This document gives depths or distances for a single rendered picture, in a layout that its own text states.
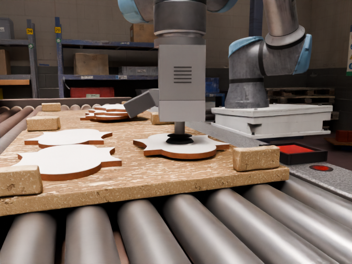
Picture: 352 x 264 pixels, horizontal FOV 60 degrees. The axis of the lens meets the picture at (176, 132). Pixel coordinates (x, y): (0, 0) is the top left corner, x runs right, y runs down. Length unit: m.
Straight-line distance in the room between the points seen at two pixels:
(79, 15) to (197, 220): 5.43
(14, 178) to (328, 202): 0.31
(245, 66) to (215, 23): 5.16
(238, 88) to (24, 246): 0.88
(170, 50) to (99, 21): 5.23
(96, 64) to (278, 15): 4.21
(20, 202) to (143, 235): 0.12
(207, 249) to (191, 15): 0.30
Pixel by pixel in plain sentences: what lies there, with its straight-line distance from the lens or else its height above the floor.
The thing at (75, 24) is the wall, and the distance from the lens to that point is 5.61.
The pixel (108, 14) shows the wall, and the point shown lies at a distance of 5.67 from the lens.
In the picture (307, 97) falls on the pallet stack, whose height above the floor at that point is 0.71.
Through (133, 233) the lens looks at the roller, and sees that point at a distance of 0.28.
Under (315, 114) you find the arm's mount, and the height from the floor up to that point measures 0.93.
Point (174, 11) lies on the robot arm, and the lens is 0.43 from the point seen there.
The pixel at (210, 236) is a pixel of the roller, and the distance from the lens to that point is 0.26.
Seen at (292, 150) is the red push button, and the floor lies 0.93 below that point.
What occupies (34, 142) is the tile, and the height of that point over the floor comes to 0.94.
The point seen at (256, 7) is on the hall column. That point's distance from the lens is 5.26.
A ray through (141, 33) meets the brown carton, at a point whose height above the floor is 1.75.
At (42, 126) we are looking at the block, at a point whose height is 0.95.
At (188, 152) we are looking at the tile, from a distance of 0.40.
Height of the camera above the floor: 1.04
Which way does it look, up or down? 10 degrees down
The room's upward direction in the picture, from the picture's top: straight up
